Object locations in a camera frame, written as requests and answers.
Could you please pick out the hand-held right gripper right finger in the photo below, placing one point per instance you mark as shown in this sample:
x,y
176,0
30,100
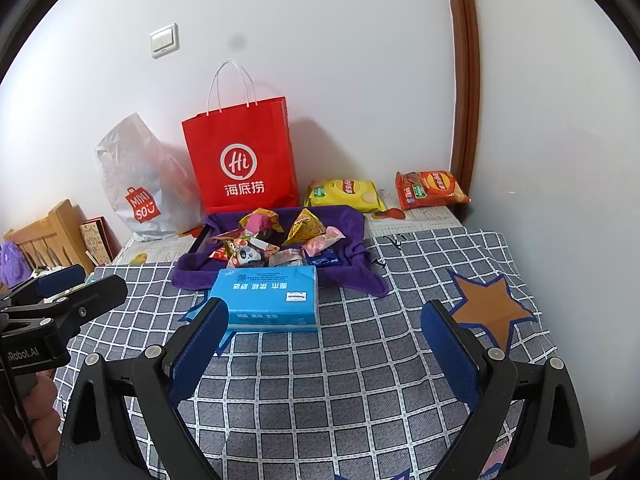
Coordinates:
x,y
450,355

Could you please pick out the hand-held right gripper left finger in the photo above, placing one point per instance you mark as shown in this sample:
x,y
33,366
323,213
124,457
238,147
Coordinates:
x,y
200,350

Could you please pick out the pink snack packet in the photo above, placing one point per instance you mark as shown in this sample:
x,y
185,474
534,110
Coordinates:
x,y
324,242

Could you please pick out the orange chip bag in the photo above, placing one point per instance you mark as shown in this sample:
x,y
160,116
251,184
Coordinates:
x,y
432,190

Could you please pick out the red paper bag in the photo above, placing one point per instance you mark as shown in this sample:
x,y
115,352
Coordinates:
x,y
240,160

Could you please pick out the purple towel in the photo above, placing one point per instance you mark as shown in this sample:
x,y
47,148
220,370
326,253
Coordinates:
x,y
350,240

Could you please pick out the white plastic bag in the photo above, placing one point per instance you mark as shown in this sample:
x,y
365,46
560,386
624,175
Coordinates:
x,y
145,185

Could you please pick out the yellow chip bag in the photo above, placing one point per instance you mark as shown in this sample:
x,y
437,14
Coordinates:
x,y
345,195

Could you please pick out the wooden rack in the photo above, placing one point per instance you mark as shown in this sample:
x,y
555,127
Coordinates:
x,y
45,235

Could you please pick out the brown wooden door frame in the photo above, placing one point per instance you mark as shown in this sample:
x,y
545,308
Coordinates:
x,y
465,60

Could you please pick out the person's left hand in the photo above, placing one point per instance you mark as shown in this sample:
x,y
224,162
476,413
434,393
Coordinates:
x,y
45,415

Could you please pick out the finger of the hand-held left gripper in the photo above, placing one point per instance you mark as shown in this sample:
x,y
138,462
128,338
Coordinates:
x,y
60,280
95,300

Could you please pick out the patterned brown box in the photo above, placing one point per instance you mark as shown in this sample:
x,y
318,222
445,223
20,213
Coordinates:
x,y
96,240

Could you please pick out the pile of mixed snacks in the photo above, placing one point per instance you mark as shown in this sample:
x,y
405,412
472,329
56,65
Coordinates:
x,y
265,240

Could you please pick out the red snack packet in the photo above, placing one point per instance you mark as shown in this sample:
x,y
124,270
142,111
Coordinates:
x,y
216,254

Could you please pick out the purple fluffy item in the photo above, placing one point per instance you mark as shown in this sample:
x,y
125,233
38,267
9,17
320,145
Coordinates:
x,y
12,262

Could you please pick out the grey checked blanket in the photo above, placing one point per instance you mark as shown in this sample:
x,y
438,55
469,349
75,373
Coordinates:
x,y
360,350

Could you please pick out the blue tissue pack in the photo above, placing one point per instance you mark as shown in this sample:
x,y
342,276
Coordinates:
x,y
270,300

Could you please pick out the white light switch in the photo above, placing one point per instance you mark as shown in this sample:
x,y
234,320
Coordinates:
x,y
164,40

